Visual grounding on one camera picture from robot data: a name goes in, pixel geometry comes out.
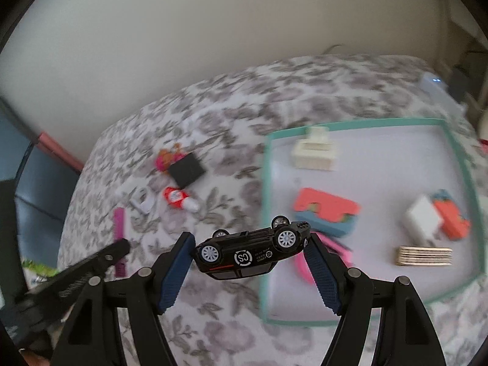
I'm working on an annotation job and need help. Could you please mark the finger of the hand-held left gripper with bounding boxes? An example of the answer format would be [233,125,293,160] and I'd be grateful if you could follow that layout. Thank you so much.
[34,238,131,310]

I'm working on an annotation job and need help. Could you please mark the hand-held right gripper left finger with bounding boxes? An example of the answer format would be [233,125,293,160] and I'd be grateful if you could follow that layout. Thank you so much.
[51,232,196,366]

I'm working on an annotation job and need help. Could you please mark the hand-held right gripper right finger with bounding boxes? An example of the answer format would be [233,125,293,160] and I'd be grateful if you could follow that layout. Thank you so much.
[305,232,447,366]

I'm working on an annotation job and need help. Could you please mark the pink heart glasses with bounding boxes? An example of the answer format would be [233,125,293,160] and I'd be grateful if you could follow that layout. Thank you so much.
[293,232,353,285]

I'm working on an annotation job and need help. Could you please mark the purple comb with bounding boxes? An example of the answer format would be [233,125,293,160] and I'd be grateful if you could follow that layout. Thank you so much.
[113,208,128,278]

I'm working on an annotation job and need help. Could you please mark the black toy car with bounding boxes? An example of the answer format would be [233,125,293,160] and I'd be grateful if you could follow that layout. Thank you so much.
[194,215,311,279]

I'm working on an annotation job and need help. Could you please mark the gold comb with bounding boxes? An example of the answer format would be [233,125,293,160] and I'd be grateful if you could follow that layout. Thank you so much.
[394,246,454,267]

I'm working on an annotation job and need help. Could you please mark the white charger cube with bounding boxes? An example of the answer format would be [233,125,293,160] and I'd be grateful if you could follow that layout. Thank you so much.
[400,194,443,245]

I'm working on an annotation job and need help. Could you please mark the cream rectangular box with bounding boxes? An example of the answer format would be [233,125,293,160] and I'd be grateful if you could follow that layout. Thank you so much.
[291,127,339,171]

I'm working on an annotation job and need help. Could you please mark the teal rimmed white tray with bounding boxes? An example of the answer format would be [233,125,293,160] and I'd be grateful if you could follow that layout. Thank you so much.
[259,118,482,328]

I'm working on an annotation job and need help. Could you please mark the small orange teal toy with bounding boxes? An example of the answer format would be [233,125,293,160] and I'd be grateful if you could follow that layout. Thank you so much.
[431,189,471,241]

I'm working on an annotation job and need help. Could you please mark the green patterned object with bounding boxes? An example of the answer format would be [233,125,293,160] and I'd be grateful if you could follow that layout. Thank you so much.
[21,259,58,279]

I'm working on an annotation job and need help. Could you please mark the white carabiner clip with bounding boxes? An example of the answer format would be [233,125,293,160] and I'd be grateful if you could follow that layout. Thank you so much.
[130,187,157,214]

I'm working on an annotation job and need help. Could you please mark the coral and teal toy block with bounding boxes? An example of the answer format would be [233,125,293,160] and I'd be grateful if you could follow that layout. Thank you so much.
[293,188,361,237]

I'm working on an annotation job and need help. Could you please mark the red white glue bottle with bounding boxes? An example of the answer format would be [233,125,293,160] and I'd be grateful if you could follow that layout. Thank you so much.
[162,186,199,212]

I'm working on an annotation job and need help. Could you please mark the dark cabinet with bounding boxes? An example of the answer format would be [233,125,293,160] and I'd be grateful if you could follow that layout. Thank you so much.
[0,97,82,275]

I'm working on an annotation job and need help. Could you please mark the dark grey plug adapter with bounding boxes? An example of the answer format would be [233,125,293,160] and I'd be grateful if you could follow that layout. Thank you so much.
[168,153,204,187]

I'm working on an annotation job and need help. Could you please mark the pink toy doll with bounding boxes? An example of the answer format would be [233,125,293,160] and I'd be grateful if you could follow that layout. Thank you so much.
[156,143,187,172]

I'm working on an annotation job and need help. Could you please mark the pink board edge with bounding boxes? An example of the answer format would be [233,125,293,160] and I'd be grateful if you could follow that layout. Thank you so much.
[38,131,85,171]

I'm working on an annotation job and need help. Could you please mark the floral bedspread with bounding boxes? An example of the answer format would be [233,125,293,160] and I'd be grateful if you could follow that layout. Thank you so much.
[57,54,488,366]

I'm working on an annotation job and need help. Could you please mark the white device with blue lights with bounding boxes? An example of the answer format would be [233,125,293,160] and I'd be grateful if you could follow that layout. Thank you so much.
[419,70,448,102]

